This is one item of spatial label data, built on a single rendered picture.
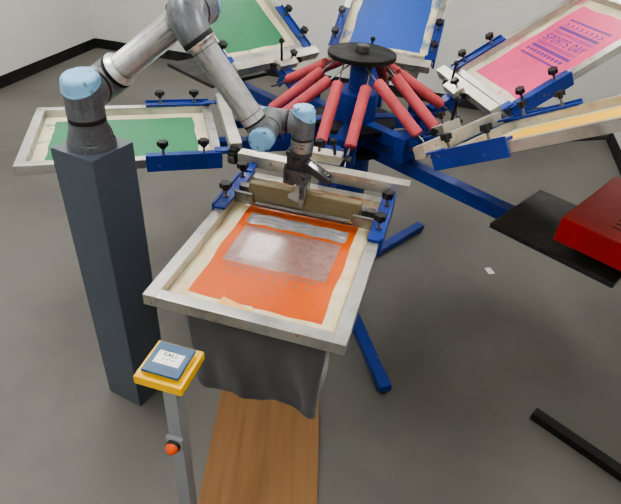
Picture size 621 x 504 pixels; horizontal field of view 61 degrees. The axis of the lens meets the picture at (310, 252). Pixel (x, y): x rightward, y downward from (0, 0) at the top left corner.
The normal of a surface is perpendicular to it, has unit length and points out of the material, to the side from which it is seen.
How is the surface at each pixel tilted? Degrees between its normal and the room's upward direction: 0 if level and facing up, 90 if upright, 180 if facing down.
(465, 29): 90
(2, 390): 0
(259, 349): 91
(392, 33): 32
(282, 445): 0
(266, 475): 0
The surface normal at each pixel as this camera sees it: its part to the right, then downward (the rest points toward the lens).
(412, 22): -0.09, -0.38
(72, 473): 0.07, -0.80
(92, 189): -0.46, 0.50
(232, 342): -0.18, 0.59
